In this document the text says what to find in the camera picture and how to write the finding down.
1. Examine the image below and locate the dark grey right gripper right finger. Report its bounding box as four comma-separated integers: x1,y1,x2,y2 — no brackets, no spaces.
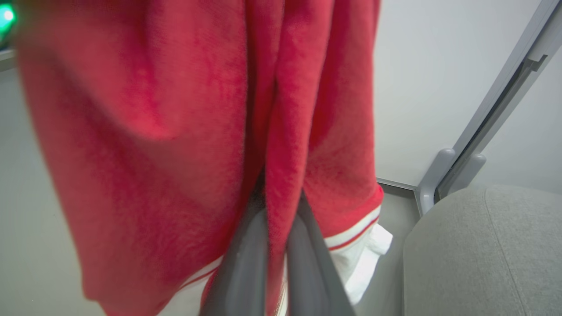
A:
287,191,356,316

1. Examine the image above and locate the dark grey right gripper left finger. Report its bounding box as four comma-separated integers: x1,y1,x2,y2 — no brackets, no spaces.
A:
200,192,269,316

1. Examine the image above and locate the red garment with white trim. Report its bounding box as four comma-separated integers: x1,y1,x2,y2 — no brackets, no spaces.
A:
13,0,393,316

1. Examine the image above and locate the grey fabric sofa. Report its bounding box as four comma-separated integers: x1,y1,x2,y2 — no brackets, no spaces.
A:
403,184,562,316

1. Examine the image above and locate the green glowing light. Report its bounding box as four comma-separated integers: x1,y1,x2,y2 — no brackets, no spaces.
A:
0,2,16,49

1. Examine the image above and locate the white partition panel with caster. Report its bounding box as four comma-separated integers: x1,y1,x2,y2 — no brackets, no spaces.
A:
373,0,549,215

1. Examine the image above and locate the white partition panel grey frame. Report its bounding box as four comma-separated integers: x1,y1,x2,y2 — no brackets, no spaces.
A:
437,0,562,196

